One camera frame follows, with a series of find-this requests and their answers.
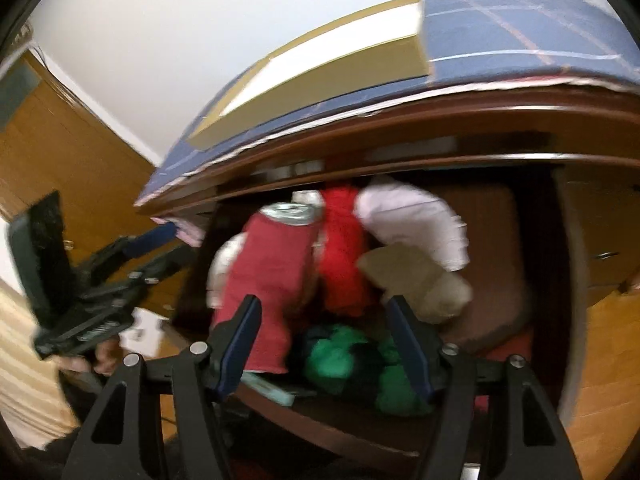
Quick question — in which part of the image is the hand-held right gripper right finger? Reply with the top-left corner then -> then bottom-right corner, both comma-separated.
386,294 -> 583,480

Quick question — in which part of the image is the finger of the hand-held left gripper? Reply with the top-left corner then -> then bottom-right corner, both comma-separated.
127,244 -> 197,291
84,223 -> 177,281

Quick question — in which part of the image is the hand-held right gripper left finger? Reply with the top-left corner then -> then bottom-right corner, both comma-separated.
60,294 -> 263,480

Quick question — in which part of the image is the green underwear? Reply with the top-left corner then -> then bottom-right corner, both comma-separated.
375,337 -> 435,417
305,325 -> 373,396

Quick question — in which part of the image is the beige underwear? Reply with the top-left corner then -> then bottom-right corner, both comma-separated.
356,242 -> 475,325

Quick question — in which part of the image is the pale pink underwear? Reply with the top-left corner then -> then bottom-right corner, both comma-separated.
355,180 -> 471,272

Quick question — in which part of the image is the cardboard tray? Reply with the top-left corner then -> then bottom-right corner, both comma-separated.
187,0 -> 432,152

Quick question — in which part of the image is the dark wooden side drawer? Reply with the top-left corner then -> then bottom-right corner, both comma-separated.
555,165 -> 640,306

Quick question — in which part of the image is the person's left hand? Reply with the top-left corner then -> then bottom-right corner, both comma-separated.
75,338 -> 125,377

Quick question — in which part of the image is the pink striped undercloth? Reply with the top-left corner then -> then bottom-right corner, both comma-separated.
152,217 -> 203,247

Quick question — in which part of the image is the teal flat object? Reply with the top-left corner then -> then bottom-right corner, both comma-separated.
249,375 -> 297,405

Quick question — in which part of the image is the white paper sheet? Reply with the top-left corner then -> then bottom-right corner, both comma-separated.
120,307 -> 167,357

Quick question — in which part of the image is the wooden door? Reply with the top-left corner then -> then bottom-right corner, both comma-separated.
0,47 -> 158,243

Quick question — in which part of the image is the dark wooden desk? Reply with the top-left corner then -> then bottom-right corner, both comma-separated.
134,77 -> 640,461

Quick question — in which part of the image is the blue plaid tablecloth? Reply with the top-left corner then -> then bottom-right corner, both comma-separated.
132,0 -> 640,208

